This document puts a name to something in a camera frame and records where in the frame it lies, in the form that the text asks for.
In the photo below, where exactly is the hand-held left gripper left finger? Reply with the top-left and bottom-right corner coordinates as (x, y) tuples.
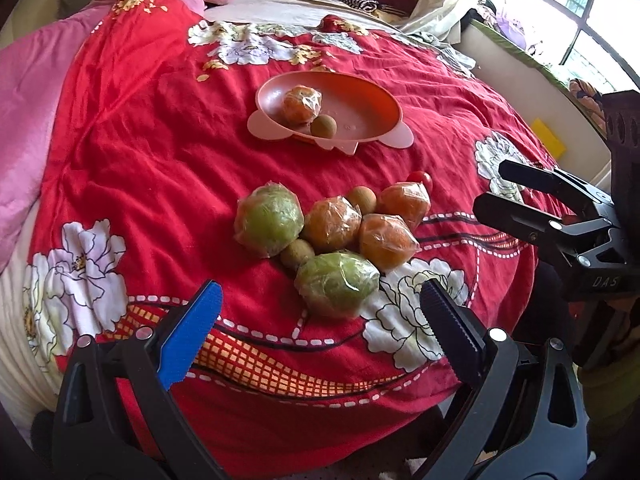
(50, 280), (227, 480)

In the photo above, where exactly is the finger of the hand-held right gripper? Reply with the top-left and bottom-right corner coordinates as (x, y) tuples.
(472, 194), (622, 274)
(499, 158), (616, 222)

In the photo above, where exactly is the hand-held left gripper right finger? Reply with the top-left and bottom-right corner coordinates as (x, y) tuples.
(414, 277), (592, 480)

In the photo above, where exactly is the plastic-wrapped orange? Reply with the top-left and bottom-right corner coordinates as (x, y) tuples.
(359, 213), (421, 272)
(301, 197), (363, 254)
(376, 182), (432, 231)
(280, 86), (323, 126)

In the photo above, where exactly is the red cherry tomato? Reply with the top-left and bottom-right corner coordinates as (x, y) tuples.
(406, 170), (433, 194)

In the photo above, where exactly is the plastic-wrapped green fruit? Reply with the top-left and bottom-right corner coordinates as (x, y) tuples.
(294, 252), (382, 319)
(235, 183), (305, 259)

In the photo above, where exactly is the small brown round fruit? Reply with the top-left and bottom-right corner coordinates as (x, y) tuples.
(346, 186), (378, 215)
(280, 238), (316, 270)
(310, 114), (337, 139)

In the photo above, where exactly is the pink plastic bowl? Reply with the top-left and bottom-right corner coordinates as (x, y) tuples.
(247, 71), (414, 157)

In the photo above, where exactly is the yellow flat object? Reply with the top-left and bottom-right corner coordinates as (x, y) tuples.
(530, 118), (567, 160)

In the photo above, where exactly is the patterned orange cushion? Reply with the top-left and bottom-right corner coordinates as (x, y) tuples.
(567, 77), (608, 128)

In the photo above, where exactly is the purple cloth item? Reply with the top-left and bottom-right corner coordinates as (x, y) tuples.
(492, 5), (531, 51)

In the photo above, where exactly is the red floral blanket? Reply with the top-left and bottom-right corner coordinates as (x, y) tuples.
(22, 0), (576, 478)

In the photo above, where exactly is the window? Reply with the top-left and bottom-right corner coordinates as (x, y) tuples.
(492, 0), (640, 93)

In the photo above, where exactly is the olive green clothing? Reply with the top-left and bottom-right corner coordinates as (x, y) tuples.
(577, 355), (640, 466)

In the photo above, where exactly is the cream curtain cloth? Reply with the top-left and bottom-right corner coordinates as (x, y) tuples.
(400, 0), (507, 46)

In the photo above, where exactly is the pink quilt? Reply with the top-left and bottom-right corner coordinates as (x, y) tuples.
(0, 5), (118, 273)

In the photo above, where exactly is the beige bed sheet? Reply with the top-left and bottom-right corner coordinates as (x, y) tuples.
(202, 0), (416, 29)

